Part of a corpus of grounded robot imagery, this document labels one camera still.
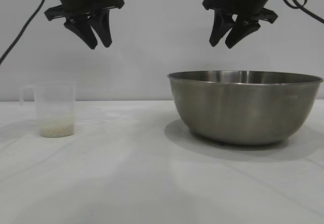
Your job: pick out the clear plastic measuring cup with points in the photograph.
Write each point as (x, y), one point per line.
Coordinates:
(54, 99)

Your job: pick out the stainless steel mixing bowl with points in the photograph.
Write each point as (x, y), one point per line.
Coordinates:
(240, 112)

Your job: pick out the white rice grains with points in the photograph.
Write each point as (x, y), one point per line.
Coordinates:
(57, 130)

